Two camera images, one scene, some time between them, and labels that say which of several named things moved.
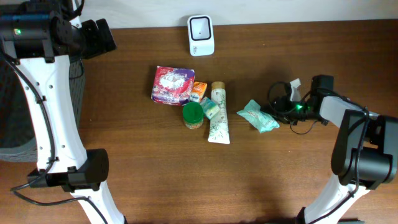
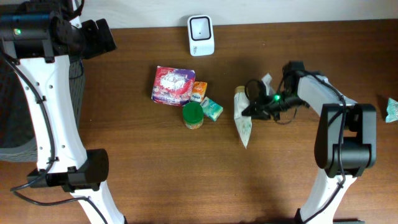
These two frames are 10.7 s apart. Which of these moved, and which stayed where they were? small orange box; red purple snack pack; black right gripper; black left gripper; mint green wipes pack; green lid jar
Moved: black right gripper; mint green wipes pack
Stayed: black left gripper; red purple snack pack; small orange box; green lid jar
